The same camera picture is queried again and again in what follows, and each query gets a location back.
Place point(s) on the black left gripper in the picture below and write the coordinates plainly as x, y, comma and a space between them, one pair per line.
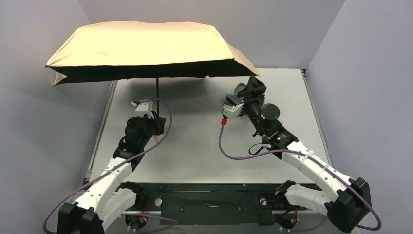
158, 123

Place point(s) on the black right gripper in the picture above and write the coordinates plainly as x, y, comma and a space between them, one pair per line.
252, 88

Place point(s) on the beige folding umbrella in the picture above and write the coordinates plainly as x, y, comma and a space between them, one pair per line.
118, 50

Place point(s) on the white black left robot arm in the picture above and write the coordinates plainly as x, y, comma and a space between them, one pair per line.
103, 200

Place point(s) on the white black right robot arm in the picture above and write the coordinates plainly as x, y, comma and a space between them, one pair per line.
344, 200

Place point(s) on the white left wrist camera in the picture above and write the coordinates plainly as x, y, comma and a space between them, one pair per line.
143, 108

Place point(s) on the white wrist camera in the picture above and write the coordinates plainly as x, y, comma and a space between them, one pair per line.
232, 107
143, 108

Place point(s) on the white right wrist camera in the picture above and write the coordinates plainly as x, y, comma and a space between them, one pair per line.
232, 107

